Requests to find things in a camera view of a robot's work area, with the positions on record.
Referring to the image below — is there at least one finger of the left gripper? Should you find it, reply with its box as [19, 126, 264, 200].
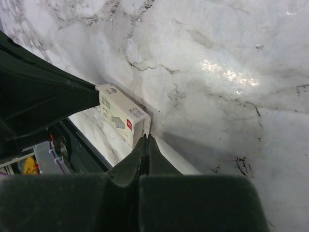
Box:
[0, 32, 99, 161]

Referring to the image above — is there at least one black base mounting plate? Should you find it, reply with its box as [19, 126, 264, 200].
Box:
[48, 119, 112, 173]

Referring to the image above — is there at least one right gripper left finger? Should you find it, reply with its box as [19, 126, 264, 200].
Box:
[0, 137, 147, 232]

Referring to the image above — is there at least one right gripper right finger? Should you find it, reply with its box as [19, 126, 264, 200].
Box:
[139, 136, 269, 232]

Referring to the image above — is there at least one white staples box sleeve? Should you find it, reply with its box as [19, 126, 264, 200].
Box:
[96, 84, 151, 147]

